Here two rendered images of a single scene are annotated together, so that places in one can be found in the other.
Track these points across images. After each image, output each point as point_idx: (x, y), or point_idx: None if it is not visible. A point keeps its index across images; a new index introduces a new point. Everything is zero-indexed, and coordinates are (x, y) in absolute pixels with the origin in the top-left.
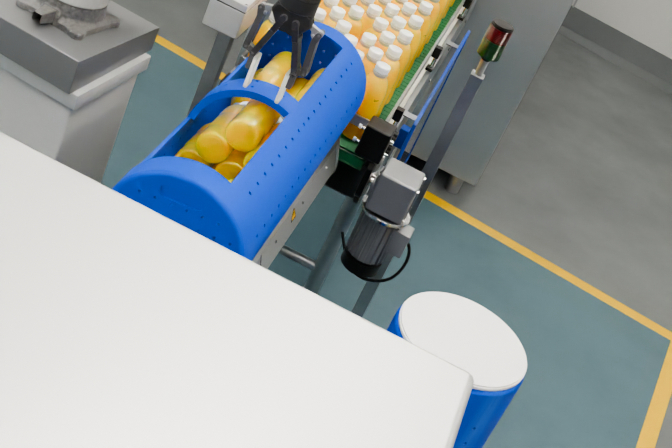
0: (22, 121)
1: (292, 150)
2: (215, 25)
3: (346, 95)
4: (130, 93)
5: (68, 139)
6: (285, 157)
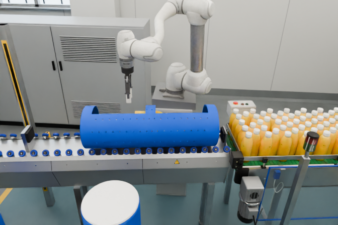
0: None
1: (133, 121)
2: (227, 112)
3: (192, 124)
4: None
5: None
6: (126, 121)
